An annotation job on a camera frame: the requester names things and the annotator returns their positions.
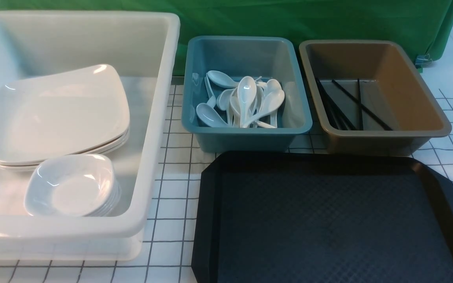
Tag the lower white plate in bin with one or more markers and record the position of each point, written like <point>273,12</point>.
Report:
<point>92,151</point>

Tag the large white square plate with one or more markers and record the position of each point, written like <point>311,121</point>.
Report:
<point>65,113</point>

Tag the white spoon left edge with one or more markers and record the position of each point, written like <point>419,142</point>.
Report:
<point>211,97</point>

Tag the green backdrop cloth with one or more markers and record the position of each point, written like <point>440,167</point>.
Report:
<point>421,27</point>

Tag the white small bowl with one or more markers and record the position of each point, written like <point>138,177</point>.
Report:
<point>112,203</point>
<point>98,210</point>
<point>70,185</point>

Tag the black chopstick long diagonal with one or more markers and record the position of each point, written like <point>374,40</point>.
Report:
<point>370,113</point>

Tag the large white plastic bin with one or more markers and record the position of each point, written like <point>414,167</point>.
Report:
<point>141,46</point>

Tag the white spoon right long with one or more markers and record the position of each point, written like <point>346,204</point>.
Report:
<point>270,104</point>

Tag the brown plastic bin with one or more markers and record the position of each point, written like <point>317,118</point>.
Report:
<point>391,87</point>

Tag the white spoon top of pile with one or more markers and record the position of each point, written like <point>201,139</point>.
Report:
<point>221,79</point>

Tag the black serving tray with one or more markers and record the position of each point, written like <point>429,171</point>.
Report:
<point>267,217</point>

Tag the teal plastic bin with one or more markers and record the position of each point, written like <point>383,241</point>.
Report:
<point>237,56</point>

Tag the white small bowl in bin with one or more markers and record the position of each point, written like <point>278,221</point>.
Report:
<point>112,203</point>

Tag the metal binder clip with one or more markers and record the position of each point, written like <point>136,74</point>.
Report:
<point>423,61</point>

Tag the white spoon centre left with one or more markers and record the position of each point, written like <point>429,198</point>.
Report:
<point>209,116</point>

